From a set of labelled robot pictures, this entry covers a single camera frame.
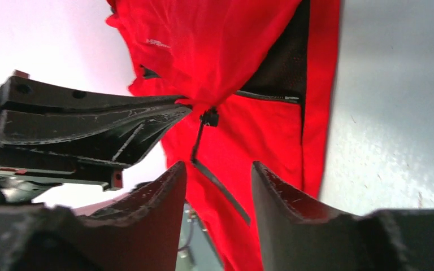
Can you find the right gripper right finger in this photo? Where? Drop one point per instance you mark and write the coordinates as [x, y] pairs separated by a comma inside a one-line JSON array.
[[298, 232]]

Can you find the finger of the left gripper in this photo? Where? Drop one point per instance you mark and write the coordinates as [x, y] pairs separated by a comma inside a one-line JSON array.
[[52, 134]]

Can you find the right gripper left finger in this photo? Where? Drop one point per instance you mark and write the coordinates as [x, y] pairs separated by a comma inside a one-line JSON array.
[[138, 232]]

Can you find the red zip jacket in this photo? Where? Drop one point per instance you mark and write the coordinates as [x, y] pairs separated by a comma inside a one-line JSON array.
[[259, 77]]

